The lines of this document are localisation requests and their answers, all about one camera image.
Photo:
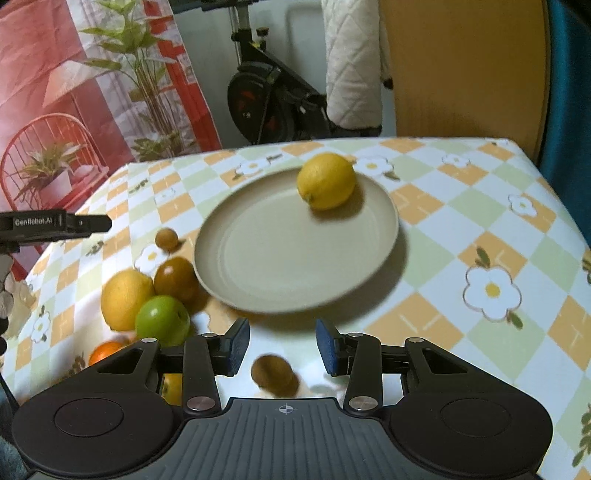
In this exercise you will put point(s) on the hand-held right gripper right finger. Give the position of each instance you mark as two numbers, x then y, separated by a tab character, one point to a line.
328	346

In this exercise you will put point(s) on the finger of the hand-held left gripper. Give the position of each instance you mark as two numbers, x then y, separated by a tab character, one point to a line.
87	225

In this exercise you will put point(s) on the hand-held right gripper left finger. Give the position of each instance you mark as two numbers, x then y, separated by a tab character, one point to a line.
236	346

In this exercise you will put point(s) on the small brown longan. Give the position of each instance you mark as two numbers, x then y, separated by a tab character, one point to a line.
272	374

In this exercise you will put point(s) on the small orange tangerine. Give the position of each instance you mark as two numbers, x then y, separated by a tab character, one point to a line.
173	387
105	351

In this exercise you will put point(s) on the green apple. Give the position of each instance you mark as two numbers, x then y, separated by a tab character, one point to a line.
161	321

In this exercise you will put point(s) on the small brown kiwi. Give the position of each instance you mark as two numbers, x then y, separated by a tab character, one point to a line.
166	239

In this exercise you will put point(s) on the yellow lemon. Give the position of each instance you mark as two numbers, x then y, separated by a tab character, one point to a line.
124	300
325	181

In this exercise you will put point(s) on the brownish green mandarin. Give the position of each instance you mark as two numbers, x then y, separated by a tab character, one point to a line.
175	277

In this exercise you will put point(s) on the beige round plate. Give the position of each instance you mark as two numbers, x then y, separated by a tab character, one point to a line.
277	254

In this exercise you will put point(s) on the red printed plant backdrop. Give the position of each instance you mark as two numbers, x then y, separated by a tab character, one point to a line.
69	92

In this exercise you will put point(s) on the black exercise bike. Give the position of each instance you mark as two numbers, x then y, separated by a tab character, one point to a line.
263	97

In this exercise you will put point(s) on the white quilted cloth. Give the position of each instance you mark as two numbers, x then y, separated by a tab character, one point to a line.
353	69

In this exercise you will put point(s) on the wooden board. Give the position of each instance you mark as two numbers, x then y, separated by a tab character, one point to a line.
461	69

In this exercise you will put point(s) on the teal curtain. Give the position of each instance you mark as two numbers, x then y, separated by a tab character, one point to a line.
570	92

